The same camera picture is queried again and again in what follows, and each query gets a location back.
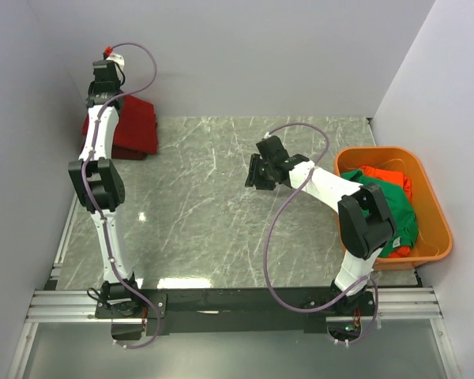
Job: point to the red t shirt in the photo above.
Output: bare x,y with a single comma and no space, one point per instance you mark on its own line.
137,108

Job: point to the orange t shirt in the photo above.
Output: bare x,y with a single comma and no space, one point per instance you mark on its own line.
395,179

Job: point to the folded dark red shirt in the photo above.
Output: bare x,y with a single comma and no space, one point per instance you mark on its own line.
134,139

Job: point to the green t shirt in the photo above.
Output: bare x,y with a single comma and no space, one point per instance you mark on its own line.
399,213

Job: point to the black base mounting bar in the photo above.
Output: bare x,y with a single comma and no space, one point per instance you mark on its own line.
227,310

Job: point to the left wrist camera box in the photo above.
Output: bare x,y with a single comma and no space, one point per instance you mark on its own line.
109,54

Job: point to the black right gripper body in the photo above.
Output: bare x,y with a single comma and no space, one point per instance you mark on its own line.
259,174

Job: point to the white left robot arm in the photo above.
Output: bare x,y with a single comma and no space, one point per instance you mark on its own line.
98,185

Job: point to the orange plastic tub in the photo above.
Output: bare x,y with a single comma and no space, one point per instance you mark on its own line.
435,239

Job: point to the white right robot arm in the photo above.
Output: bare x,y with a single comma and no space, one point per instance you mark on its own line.
366,223

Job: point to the aluminium frame rail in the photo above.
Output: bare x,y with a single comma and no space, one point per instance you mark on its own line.
56,204

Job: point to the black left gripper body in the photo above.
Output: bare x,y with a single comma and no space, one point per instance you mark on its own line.
118,85

